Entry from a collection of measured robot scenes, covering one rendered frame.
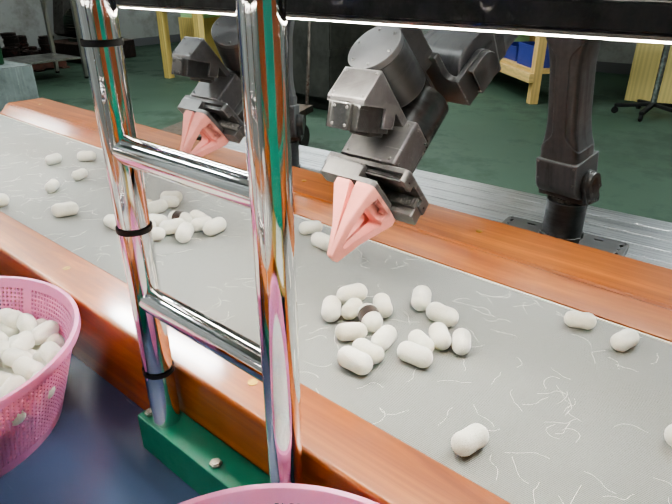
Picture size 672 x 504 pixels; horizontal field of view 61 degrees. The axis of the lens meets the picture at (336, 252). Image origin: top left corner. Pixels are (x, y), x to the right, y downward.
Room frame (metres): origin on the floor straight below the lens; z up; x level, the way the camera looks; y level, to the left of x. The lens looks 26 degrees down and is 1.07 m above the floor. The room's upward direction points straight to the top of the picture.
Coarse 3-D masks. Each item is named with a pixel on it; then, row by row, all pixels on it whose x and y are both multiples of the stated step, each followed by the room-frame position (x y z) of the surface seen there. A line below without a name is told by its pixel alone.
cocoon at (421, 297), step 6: (420, 288) 0.54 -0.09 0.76; (426, 288) 0.54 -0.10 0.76; (414, 294) 0.53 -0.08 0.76; (420, 294) 0.52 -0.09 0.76; (426, 294) 0.53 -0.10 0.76; (414, 300) 0.52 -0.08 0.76; (420, 300) 0.52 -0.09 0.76; (426, 300) 0.52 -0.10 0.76; (414, 306) 0.52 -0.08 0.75; (420, 306) 0.52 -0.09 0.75; (426, 306) 0.52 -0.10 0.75
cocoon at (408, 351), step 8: (400, 344) 0.44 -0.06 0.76; (408, 344) 0.43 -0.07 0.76; (416, 344) 0.43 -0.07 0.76; (400, 352) 0.43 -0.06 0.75; (408, 352) 0.43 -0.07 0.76; (416, 352) 0.42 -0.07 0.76; (424, 352) 0.42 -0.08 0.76; (408, 360) 0.43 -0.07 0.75; (416, 360) 0.42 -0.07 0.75; (424, 360) 0.42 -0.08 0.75; (432, 360) 0.42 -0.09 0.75
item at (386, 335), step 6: (378, 330) 0.46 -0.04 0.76; (384, 330) 0.46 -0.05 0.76; (390, 330) 0.46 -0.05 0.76; (372, 336) 0.45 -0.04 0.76; (378, 336) 0.45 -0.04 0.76; (384, 336) 0.45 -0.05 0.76; (390, 336) 0.45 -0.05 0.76; (396, 336) 0.46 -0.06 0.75; (378, 342) 0.44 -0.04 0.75; (384, 342) 0.45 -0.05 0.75; (390, 342) 0.45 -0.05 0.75; (384, 348) 0.44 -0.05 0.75
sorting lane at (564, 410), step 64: (0, 128) 1.33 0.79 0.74; (0, 192) 0.89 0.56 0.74; (64, 192) 0.89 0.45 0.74; (192, 192) 0.89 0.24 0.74; (192, 256) 0.66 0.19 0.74; (320, 256) 0.66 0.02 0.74; (384, 256) 0.66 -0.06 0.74; (256, 320) 0.51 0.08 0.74; (320, 320) 0.51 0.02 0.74; (384, 320) 0.51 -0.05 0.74; (512, 320) 0.51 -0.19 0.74; (320, 384) 0.40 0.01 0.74; (384, 384) 0.40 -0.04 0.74; (448, 384) 0.40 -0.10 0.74; (512, 384) 0.40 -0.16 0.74; (576, 384) 0.40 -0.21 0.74; (640, 384) 0.40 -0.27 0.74; (448, 448) 0.33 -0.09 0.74; (512, 448) 0.33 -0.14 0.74; (576, 448) 0.33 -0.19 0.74; (640, 448) 0.33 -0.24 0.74
